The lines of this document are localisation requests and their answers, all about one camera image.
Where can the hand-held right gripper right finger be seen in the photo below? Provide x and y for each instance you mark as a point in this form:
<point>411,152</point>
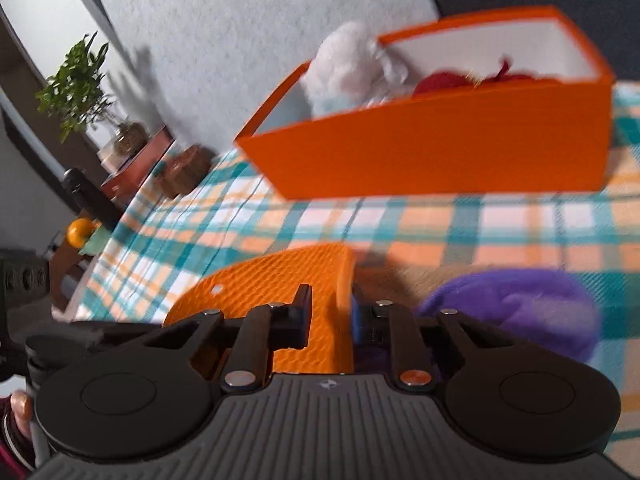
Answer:
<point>357,322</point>

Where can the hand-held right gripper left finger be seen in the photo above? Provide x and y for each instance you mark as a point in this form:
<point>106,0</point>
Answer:
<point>295,325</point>

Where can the orange honeycomb cushion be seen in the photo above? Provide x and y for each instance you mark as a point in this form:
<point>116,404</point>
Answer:
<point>280,270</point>

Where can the purple plush toy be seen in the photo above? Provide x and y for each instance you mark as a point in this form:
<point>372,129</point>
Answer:
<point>525,305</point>

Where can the orange cardboard box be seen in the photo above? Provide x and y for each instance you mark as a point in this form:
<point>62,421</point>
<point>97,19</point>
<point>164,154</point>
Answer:
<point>425,145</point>

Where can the white plush toy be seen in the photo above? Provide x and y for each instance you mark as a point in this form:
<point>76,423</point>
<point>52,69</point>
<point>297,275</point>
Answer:
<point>345,67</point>

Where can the dark red teddy bear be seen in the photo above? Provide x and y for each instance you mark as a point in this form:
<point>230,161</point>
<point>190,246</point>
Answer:
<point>445,80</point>

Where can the person's left hand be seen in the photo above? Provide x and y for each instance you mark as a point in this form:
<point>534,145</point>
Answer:
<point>20,407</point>

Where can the orange ball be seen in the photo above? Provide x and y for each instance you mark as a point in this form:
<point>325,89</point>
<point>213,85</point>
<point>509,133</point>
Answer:
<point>80,233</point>

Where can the black cylinder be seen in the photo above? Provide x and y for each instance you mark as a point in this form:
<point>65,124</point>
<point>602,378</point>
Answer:
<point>90,197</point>

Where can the plaid tablecloth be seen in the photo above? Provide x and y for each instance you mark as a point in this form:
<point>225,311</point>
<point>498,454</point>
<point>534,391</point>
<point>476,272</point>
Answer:
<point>475,230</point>

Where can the red-brown wooden cabinet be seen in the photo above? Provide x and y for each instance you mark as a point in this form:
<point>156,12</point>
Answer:
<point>135,175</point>

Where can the glass plant pot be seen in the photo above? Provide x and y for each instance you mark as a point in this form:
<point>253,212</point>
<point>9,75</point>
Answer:
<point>127,140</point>

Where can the brown wooden container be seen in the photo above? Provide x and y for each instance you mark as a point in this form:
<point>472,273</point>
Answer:
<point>185,172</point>

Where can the green potted plant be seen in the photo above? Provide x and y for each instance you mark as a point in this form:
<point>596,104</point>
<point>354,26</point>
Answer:
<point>75,90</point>

